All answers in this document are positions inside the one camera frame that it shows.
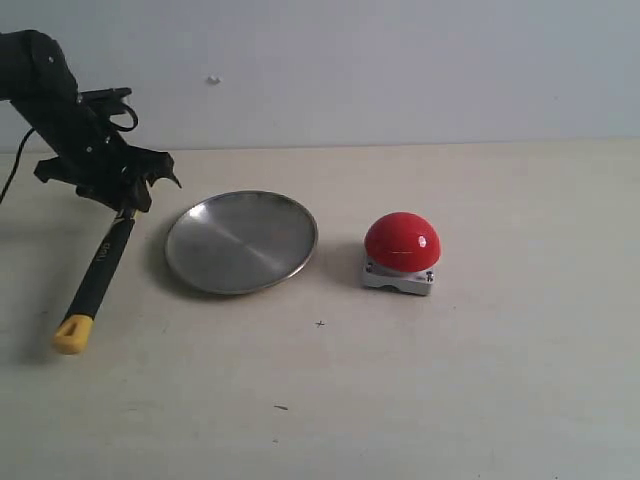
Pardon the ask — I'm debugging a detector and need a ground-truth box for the round stainless steel plate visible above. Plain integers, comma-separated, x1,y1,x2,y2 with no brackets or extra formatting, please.
164,190,319,296

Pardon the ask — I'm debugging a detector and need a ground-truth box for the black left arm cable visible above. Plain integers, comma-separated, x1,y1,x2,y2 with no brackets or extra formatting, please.
0,127,37,205

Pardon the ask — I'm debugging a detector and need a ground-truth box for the red dome push button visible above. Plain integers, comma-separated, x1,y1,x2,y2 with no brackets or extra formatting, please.
361,212,442,297

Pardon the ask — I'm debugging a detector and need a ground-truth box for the yellow black claw hammer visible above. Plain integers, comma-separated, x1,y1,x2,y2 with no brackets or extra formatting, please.
52,209,142,355

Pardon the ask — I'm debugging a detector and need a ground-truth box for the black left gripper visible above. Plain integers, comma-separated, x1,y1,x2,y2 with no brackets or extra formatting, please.
29,87,176,212

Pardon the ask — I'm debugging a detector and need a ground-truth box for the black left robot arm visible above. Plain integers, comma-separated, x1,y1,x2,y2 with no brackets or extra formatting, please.
1,30,177,212

